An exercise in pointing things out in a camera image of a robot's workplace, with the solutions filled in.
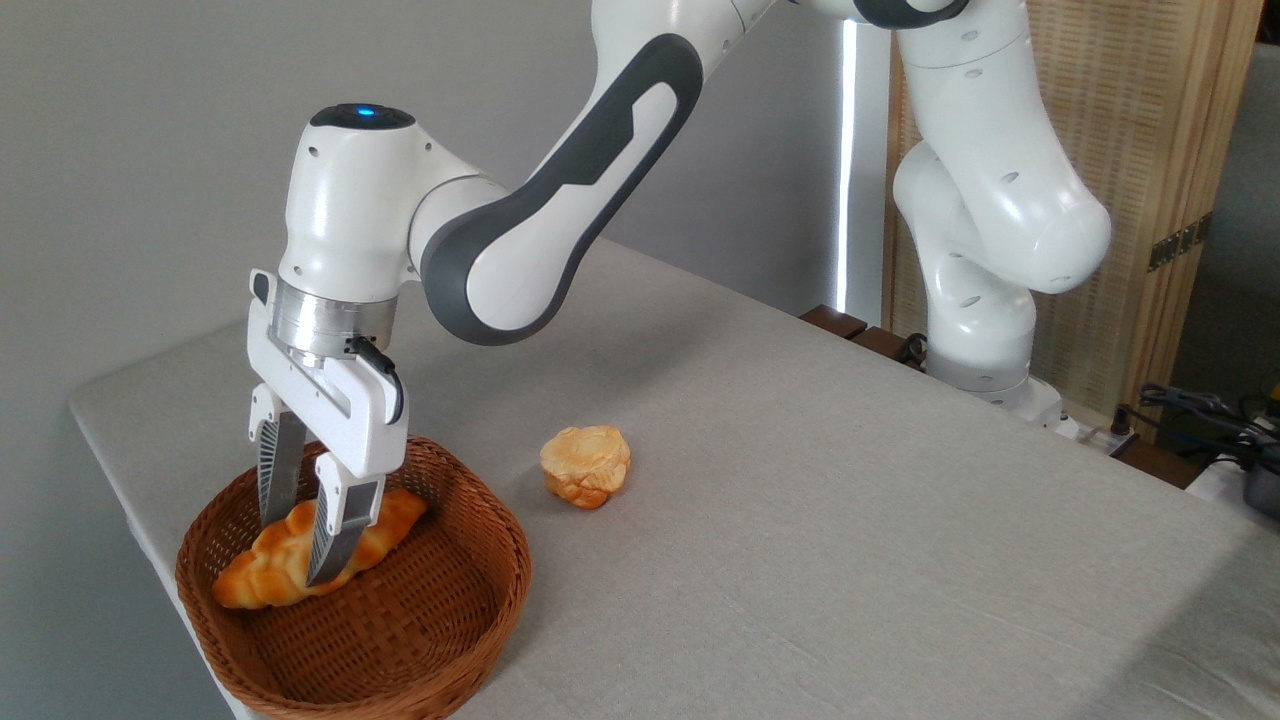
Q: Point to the wooden folding screen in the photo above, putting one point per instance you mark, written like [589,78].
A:
[1160,120]

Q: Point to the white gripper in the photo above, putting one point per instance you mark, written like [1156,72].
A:
[365,425]

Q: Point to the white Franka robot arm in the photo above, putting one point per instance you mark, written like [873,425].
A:
[540,230]

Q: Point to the round bread bun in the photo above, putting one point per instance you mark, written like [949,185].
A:
[590,472]

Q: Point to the white power strip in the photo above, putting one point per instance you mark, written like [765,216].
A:
[1095,435]

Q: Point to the grey tablecloth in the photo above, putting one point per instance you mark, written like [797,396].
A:
[820,520]

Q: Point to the brown wicker basket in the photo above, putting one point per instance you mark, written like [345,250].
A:
[400,630]

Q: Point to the dark brown wooden block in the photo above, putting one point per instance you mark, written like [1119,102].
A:
[835,321]
[882,343]

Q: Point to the long braided bread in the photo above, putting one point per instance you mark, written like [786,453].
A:
[255,580]

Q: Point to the metal screen hinge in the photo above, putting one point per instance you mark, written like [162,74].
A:
[1178,243]

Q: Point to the dark grey device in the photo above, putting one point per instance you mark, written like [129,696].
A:
[1264,485]

